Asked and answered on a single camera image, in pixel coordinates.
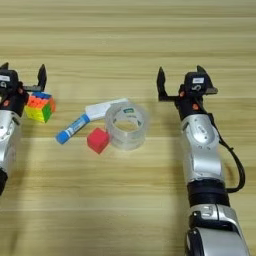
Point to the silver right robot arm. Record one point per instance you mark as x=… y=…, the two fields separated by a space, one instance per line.
x=203 y=150

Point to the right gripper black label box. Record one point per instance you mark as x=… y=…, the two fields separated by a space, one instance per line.
x=196 y=81

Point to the clear tape roll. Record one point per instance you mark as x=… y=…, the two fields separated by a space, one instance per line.
x=128 y=140

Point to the blue glue stick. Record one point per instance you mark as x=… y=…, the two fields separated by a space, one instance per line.
x=71 y=129

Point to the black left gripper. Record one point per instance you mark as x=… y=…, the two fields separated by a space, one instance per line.
x=13 y=100

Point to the red cube block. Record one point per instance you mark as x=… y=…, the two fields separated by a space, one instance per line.
x=97 y=140

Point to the multicolour puzzle cube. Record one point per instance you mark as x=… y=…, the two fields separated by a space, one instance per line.
x=39 y=108

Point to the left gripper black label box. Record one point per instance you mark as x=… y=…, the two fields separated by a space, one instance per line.
x=6 y=80

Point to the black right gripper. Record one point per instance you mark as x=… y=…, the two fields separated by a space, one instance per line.
x=190 y=103

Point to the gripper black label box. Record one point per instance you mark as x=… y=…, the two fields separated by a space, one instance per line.
x=196 y=81
x=6 y=80

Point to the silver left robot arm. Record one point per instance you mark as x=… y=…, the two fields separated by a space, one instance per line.
x=7 y=140

